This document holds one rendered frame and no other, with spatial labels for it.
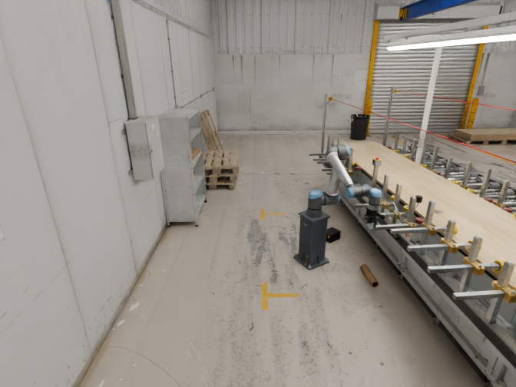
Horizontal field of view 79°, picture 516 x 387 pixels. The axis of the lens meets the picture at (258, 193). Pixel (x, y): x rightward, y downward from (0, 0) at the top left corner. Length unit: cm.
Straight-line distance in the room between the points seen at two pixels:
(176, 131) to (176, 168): 50
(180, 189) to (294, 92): 678
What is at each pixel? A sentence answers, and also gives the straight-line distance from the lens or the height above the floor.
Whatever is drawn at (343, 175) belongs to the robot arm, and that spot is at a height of 125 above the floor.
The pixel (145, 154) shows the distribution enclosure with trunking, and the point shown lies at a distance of 345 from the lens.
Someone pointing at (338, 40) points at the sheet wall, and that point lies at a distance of 1070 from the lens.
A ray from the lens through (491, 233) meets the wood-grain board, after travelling 316.
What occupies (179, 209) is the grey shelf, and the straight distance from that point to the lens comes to 460.
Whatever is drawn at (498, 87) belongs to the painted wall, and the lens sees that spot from 1288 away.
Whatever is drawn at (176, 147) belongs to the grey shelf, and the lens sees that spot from 430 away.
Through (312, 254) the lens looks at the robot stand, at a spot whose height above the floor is 16.
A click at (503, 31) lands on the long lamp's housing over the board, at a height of 235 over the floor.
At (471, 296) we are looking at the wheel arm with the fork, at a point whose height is 96.
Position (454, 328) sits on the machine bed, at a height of 17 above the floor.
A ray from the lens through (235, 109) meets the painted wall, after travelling 1052.
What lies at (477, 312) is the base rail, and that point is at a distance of 255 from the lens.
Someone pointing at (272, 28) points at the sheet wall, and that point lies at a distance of 1046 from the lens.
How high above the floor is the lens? 217
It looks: 22 degrees down
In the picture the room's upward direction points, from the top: 1 degrees counter-clockwise
